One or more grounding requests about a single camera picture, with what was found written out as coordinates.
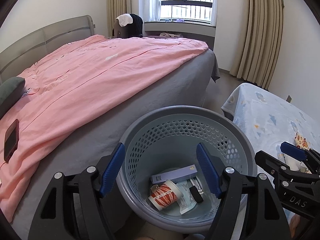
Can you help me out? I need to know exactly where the red cartoon snack wrapper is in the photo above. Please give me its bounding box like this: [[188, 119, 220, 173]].
[[294, 132, 310, 150]]

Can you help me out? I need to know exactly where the white paper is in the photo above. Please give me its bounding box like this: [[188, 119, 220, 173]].
[[283, 154, 311, 174]]

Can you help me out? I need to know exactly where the small black block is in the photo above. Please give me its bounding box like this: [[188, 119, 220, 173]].
[[189, 186, 203, 204]]

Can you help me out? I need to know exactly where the blue white wipes packet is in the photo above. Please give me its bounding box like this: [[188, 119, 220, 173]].
[[176, 177, 204, 215]]

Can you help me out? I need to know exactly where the purple toothpaste box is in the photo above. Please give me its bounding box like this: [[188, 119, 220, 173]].
[[150, 165, 197, 184]]

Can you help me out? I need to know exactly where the red white paper cup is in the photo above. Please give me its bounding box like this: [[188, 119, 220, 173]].
[[148, 180, 183, 211]]

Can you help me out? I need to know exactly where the grey perforated trash basket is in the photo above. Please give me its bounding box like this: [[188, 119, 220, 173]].
[[117, 106, 257, 233]]

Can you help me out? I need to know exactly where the light blue patterned tablecloth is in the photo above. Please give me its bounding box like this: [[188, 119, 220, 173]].
[[221, 83, 319, 164]]

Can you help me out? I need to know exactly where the grey bed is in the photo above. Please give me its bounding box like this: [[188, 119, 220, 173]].
[[11, 50, 219, 239]]

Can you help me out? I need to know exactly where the right beige curtain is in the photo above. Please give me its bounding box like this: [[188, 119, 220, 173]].
[[230, 0, 284, 89]]

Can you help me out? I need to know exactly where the beige curtain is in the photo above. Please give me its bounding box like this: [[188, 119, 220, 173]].
[[230, 0, 284, 89], [106, 0, 131, 37]]

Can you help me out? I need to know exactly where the pink bed blanket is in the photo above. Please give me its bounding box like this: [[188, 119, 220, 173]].
[[1, 35, 208, 220]]

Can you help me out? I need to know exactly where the dark smartphone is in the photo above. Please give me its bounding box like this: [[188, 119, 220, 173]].
[[4, 119, 19, 163]]

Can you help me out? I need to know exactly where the grey pillow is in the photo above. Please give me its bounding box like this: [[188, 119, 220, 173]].
[[0, 77, 25, 119]]

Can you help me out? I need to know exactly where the grey window sill bench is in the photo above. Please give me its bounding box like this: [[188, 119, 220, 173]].
[[144, 21, 216, 50]]

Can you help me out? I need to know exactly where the chair with clothes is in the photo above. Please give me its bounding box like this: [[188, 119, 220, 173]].
[[112, 14, 144, 38]]

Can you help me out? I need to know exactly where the grey headboard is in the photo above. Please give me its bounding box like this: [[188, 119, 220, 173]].
[[1, 15, 95, 82]]

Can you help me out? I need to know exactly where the window with railing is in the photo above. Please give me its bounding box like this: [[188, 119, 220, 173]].
[[159, 0, 216, 23]]

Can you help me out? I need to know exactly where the white sheer curtain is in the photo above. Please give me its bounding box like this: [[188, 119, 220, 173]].
[[138, 0, 161, 22]]

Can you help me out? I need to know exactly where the left beige curtain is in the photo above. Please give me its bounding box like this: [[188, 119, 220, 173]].
[[106, 0, 131, 37]]

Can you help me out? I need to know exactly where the wall outlet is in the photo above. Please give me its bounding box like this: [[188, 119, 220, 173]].
[[286, 95, 292, 103]]

